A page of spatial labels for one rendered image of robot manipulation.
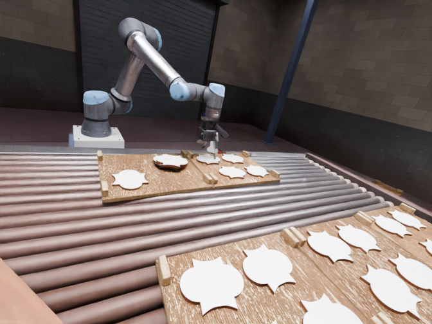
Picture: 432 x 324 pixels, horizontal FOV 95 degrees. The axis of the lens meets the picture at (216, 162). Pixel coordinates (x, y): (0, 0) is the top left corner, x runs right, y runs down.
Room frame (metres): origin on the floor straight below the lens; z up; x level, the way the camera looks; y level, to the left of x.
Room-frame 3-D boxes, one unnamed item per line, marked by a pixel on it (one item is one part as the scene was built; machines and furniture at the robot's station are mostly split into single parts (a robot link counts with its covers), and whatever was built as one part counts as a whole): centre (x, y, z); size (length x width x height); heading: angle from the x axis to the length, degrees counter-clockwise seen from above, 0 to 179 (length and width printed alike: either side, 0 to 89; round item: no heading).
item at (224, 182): (1.00, -0.09, 0.93); 0.41 x 0.35 x 0.02; 124
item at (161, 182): (0.76, 0.26, 0.93); 0.41 x 0.35 x 0.02; 126
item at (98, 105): (1.07, 0.71, 1.09); 0.13 x 0.12 x 0.14; 161
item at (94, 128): (1.07, 0.71, 0.97); 0.15 x 0.15 x 0.10
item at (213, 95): (0.99, 0.07, 1.27); 0.09 x 0.08 x 0.11; 71
